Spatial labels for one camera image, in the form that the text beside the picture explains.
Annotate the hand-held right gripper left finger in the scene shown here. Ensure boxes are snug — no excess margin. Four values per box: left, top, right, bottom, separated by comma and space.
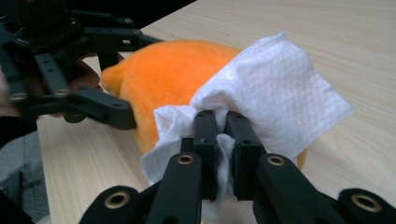
145, 109, 219, 224

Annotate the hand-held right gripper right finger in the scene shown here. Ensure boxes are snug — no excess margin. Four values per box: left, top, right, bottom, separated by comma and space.
224, 110, 342, 224

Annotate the orange plush toy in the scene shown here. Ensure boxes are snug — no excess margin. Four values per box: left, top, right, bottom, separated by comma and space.
100, 38, 308, 171

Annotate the white wet wipe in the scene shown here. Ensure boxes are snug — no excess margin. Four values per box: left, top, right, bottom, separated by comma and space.
139, 30, 355, 224

